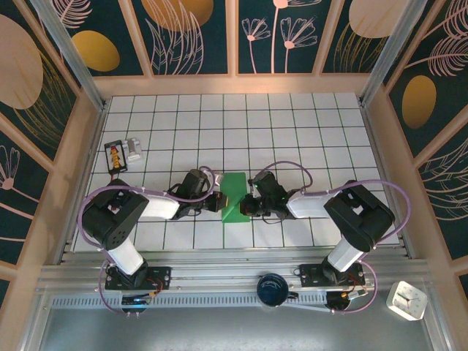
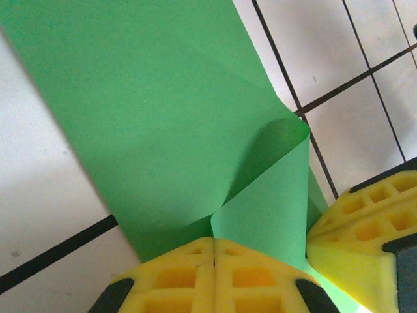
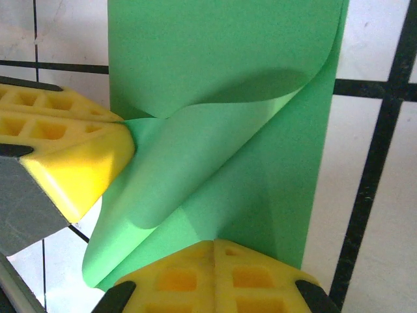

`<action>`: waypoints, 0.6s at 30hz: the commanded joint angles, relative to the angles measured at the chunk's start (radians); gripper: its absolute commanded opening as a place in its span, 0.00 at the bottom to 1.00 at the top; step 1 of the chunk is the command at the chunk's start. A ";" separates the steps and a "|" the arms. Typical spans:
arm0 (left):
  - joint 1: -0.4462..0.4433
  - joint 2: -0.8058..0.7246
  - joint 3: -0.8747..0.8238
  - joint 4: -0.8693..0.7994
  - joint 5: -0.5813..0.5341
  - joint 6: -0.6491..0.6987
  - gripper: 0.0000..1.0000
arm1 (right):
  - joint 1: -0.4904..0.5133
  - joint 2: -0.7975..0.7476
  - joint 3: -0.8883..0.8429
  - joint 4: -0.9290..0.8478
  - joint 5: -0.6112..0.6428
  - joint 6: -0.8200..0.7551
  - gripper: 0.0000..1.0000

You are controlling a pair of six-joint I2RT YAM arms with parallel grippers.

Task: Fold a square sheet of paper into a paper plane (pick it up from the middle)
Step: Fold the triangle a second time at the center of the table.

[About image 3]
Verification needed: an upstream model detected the green cloth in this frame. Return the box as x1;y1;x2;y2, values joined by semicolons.
81;0;349;291

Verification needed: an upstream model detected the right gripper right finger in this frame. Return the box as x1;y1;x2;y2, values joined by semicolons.
213;239;341;313

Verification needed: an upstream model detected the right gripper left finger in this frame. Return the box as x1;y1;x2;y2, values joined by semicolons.
94;239;215;313

